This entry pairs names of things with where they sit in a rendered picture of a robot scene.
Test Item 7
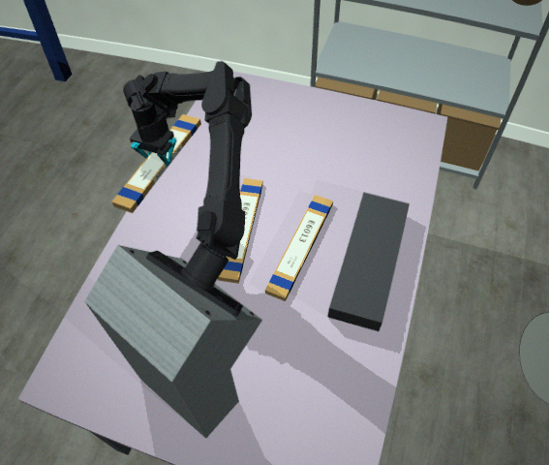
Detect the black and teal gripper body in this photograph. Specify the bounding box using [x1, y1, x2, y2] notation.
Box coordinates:
[130, 118, 174, 155]

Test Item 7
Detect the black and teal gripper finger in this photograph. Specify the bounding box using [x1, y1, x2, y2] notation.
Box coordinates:
[131, 142, 151, 158]
[157, 139, 176, 166]

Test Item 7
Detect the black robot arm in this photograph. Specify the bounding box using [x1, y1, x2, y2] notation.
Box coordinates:
[123, 61, 252, 317]

